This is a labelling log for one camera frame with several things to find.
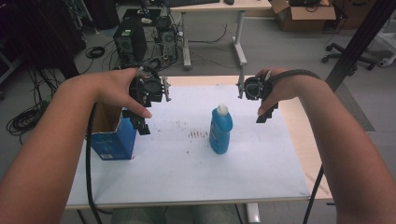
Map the grey floor mat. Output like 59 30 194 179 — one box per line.
333 81 375 133

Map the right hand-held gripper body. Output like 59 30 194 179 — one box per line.
236 66 275 103

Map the black metal post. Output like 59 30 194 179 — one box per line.
324 0 396 93

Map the white table mat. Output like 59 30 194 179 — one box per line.
65 84 312 207

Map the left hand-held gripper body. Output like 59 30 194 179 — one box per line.
128 65 173 108

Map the coiled black cable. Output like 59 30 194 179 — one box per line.
85 45 106 60

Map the light wooden desk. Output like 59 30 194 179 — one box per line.
168 0 274 71

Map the person's left hand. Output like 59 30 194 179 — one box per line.
62 67 153 119

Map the black computer tower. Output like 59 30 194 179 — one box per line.
112 16 148 69

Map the black keyboard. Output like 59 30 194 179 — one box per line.
163 0 221 8

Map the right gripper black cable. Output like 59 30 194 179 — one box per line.
266 68 325 224

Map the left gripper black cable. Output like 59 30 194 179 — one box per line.
85 104 105 224

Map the brown cardboard box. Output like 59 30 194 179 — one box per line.
268 0 338 33

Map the blue cardboard box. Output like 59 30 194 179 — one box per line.
86 102 138 161

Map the blue detergent bottle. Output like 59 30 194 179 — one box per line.
208 104 234 156

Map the white table leg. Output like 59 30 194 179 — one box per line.
245 203 262 224

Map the small grey computer case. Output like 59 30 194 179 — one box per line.
160 27 179 63

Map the bundle of black floor cables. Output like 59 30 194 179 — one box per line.
6 69 64 147

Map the black office chair base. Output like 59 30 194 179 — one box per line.
321 42 378 72

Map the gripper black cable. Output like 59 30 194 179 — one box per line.
266 68 325 224
85 104 105 224

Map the person's right hand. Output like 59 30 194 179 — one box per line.
255 67 313 117

